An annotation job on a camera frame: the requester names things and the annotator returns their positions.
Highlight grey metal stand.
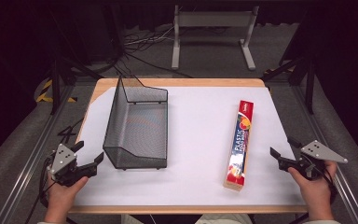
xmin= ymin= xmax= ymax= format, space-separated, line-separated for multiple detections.
xmin=171 ymin=5 xmax=260 ymax=72

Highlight person's right hand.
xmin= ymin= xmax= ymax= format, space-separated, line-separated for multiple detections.
xmin=286 ymin=160 xmax=338 ymax=217

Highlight black wire mesh basket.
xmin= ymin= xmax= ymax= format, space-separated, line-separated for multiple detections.
xmin=102 ymin=74 xmax=170 ymax=171

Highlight yellow black hazard tape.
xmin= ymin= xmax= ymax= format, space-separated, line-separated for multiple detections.
xmin=35 ymin=78 xmax=77 ymax=104

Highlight white table mat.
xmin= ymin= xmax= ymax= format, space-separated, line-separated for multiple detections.
xmin=73 ymin=86 xmax=306 ymax=207

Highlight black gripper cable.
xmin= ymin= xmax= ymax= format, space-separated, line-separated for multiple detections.
xmin=23 ymin=156 xmax=56 ymax=224
xmin=322 ymin=167 xmax=339 ymax=204

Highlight black tripod stand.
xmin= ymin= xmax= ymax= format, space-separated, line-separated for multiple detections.
xmin=261 ymin=55 xmax=317 ymax=115
xmin=48 ymin=55 xmax=104 ymax=116

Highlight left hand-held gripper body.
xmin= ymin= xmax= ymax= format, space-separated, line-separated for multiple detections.
xmin=47 ymin=143 xmax=90 ymax=188

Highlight black floor cable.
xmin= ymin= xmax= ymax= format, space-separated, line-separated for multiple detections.
xmin=124 ymin=51 xmax=194 ymax=79

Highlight person's left hand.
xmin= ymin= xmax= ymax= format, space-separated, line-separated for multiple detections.
xmin=44 ymin=175 xmax=90 ymax=219

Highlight aluminium floor rail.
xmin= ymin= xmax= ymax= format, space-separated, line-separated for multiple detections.
xmin=291 ymin=85 xmax=358 ymax=224
xmin=0 ymin=85 xmax=76 ymax=224

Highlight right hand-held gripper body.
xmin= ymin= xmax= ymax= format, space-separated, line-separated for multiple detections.
xmin=291 ymin=139 xmax=350 ymax=182

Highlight black crossed cable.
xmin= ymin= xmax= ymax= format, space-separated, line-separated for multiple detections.
xmin=57 ymin=117 xmax=86 ymax=145

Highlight red plastic wrap box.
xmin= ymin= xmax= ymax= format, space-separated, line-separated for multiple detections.
xmin=223 ymin=99 xmax=255 ymax=192

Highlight white floor cable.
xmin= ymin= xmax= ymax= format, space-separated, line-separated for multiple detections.
xmin=124 ymin=25 xmax=177 ymax=47

